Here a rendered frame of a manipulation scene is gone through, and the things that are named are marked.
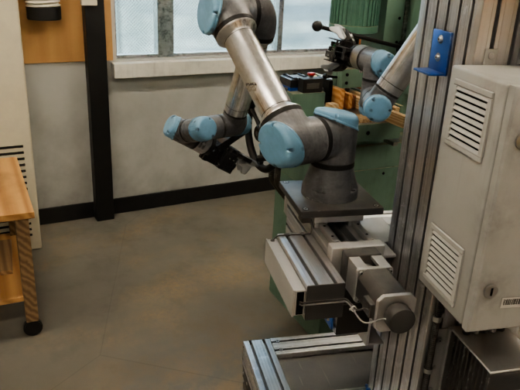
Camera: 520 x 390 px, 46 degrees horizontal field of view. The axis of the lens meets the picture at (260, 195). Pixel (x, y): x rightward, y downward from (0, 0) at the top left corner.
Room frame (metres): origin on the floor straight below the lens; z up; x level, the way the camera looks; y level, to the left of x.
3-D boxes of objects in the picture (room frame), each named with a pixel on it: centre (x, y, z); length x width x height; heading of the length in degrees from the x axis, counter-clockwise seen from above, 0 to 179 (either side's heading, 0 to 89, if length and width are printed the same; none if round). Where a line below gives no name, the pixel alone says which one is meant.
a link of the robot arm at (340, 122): (1.52, -0.18, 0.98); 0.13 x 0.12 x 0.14; 127
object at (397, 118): (2.20, -0.33, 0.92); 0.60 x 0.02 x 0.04; 26
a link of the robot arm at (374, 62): (1.80, -0.32, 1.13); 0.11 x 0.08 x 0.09; 26
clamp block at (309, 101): (2.19, -0.13, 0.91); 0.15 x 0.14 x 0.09; 26
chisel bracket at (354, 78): (2.27, -0.32, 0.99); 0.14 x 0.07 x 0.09; 116
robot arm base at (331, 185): (1.52, -0.19, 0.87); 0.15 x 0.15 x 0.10
